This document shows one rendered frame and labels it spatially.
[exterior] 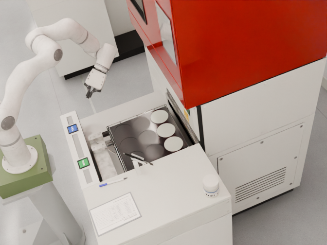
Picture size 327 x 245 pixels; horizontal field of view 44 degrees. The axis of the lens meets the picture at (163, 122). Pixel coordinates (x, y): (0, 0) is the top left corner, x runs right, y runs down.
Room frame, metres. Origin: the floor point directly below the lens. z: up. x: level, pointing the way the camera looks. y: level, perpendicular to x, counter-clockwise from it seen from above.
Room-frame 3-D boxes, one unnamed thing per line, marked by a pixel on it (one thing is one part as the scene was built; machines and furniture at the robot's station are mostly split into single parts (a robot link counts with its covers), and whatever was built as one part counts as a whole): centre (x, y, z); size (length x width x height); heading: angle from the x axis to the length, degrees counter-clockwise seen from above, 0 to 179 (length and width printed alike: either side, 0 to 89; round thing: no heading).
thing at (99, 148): (1.43, 0.37, 0.89); 0.08 x 0.03 x 0.03; 103
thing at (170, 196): (1.03, 0.11, 0.89); 0.62 x 0.35 x 0.14; 103
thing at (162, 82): (1.66, -0.08, 1.02); 0.82 x 0.03 x 0.40; 13
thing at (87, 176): (1.41, 0.47, 0.89); 0.55 x 0.09 x 0.14; 13
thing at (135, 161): (1.16, 0.15, 1.03); 0.06 x 0.04 x 0.13; 103
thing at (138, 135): (1.43, 0.10, 0.90); 0.34 x 0.34 x 0.01; 13
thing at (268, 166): (1.74, -0.41, 0.41); 0.82 x 0.71 x 0.82; 13
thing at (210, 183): (0.97, -0.15, 1.01); 0.07 x 0.07 x 0.10
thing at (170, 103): (1.49, -0.10, 0.89); 0.44 x 0.02 x 0.10; 13
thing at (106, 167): (1.35, 0.35, 0.87); 0.36 x 0.08 x 0.03; 13
